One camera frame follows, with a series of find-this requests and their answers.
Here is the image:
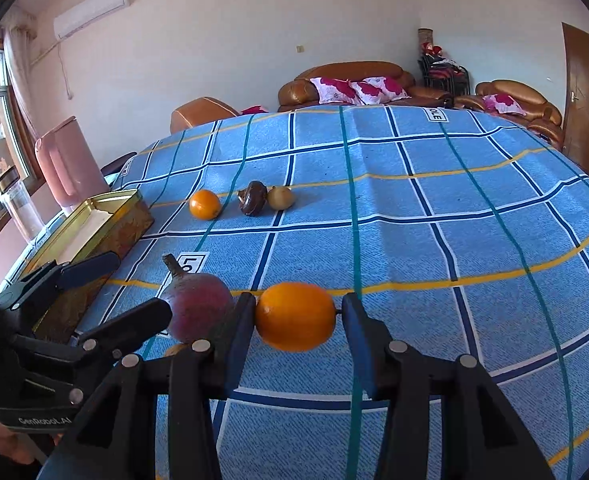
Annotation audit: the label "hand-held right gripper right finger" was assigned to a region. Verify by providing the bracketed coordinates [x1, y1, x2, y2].
[341, 292, 555, 480]

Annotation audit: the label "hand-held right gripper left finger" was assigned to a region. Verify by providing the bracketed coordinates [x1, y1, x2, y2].
[49, 291, 258, 480]

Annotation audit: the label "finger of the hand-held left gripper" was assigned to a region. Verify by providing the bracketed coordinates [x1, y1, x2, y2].
[12, 298, 174, 361]
[0, 251, 122, 311]

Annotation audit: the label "gold metal tin box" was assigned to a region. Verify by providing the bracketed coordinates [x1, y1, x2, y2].
[22, 189, 155, 346]

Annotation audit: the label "small orange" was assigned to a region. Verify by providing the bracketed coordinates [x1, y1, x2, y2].
[189, 189, 222, 220]
[254, 282, 336, 352]

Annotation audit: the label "dark brown mangosteen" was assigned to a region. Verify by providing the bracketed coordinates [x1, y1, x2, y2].
[238, 180, 268, 217]

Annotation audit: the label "person's left hand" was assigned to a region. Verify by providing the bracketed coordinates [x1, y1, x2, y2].
[0, 417, 62, 466]

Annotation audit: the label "clear glass water bottle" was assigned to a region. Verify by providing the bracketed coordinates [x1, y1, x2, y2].
[0, 169, 45, 241]

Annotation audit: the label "pink electric kettle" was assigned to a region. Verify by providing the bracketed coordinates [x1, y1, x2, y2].
[34, 116, 111, 216]

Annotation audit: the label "dark side table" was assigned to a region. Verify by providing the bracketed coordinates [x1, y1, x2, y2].
[99, 151, 138, 177]

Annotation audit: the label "blue checked cloth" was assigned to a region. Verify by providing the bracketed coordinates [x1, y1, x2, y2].
[0, 105, 589, 480]

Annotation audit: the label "brown leather recliner chair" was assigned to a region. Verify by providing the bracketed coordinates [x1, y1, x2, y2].
[170, 96, 240, 134]

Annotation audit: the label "pink curtain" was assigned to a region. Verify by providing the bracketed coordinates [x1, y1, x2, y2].
[0, 25, 40, 141]

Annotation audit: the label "white pillow with red flowers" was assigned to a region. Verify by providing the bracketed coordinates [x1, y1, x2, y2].
[483, 94, 525, 115]
[354, 76, 411, 105]
[309, 77, 362, 106]

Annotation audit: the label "white air conditioner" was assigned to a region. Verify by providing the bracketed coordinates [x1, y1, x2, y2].
[53, 0, 128, 40]

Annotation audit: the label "brown leather sofa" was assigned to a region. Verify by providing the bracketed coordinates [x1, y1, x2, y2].
[278, 61, 455, 113]

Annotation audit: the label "stacked dark chairs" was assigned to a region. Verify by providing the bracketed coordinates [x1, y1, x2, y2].
[418, 52, 471, 96]

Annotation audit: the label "brown leather armchair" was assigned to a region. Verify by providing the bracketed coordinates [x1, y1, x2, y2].
[457, 79, 565, 151]

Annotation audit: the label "brown wooden door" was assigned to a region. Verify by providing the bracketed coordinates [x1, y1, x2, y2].
[560, 22, 589, 178]

